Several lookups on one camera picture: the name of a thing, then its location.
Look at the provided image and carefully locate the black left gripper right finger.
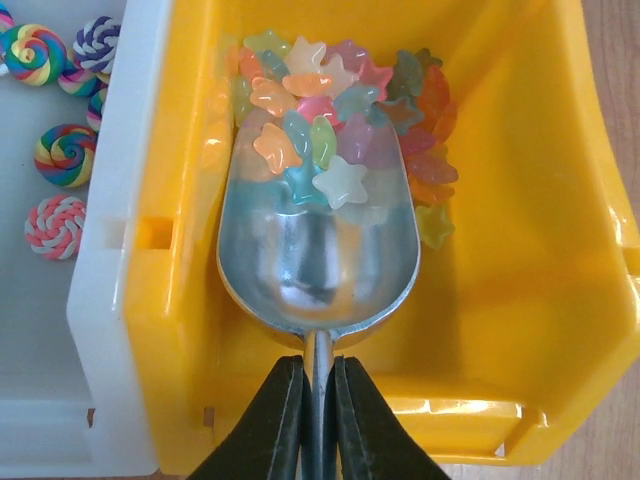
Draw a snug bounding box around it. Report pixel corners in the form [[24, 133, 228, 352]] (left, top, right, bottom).
[[334, 356, 449, 480]]

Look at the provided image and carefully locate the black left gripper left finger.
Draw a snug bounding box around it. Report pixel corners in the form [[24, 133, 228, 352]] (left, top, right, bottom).
[[189, 356, 305, 480]]

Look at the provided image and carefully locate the silver metal scoop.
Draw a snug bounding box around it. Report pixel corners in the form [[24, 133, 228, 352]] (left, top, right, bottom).
[[217, 113, 420, 479]]

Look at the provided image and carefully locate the orange plastic bin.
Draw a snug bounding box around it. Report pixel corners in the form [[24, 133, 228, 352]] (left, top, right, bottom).
[[124, 1, 639, 475]]

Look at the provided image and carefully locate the white translucent plastic bin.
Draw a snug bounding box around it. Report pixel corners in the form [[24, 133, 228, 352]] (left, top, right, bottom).
[[1, 1, 172, 478]]

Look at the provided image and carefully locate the yellow star candy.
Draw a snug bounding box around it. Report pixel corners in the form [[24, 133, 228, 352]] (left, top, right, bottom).
[[415, 205, 455, 250]]

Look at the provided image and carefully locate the white star candy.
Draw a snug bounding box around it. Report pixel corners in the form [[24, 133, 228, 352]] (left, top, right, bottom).
[[312, 155, 368, 210]]

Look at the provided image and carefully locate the orange star candy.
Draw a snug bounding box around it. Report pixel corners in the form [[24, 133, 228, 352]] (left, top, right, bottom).
[[253, 122, 302, 175]]

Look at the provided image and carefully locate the pink white swirl lollipop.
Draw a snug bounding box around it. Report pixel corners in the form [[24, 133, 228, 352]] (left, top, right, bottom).
[[24, 194, 86, 261]]

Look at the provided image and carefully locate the rainbow swirl lollipop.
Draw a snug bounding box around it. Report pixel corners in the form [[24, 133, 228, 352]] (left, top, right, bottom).
[[34, 124, 98, 188], [1, 24, 67, 87]]

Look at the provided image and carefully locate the purple white swirl lollipop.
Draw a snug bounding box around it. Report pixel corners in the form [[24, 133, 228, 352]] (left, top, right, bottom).
[[72, 16, 121, 75]]

